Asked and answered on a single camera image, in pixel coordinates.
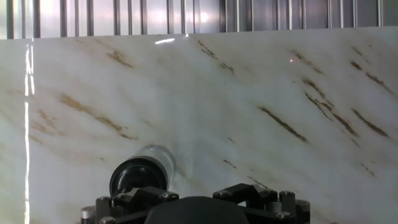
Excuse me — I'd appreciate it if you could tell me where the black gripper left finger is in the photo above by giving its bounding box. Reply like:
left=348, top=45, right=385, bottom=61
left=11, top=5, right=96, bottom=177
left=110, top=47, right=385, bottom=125
left=80, top=185, right=180, bottom=224

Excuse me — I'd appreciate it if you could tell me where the marble pattern board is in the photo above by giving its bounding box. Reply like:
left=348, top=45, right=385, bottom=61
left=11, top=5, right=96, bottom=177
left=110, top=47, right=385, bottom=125
left=0, top=26, right=398, bottom=224

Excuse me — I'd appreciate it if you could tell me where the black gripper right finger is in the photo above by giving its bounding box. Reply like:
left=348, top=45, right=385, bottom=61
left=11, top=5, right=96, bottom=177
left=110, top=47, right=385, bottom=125
left=212, top=182, right=311, bottom=224

